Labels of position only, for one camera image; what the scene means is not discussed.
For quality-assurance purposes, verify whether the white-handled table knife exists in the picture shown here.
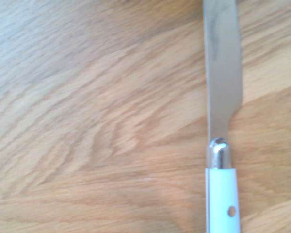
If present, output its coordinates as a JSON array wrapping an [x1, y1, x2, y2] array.
[[202, 0, 244, 233]]

